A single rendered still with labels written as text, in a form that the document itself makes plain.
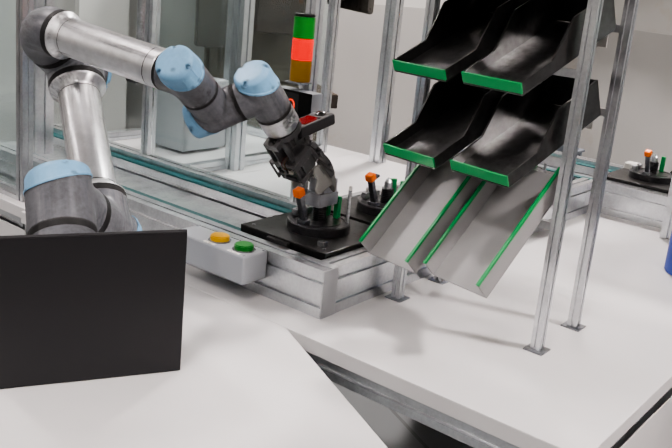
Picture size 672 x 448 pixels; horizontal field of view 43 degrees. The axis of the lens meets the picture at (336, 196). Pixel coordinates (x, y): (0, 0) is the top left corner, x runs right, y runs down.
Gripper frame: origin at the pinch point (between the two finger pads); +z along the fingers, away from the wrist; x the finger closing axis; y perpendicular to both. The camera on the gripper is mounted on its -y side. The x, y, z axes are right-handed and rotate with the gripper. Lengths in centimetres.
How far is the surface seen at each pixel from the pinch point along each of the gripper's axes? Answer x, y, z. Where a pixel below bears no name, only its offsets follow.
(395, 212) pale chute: 21.5, 3.3, -1.7
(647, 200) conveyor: 33, -78, 89
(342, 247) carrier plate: 11.5, 11.9, 3.4
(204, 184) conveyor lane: -46.8, 1.6, 15.3
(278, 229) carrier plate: -4.4, 13.5, 1.9
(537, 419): 65, 31, 2
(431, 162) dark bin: 32.4, -0.7, -16.0
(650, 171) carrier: 28, -92, 94
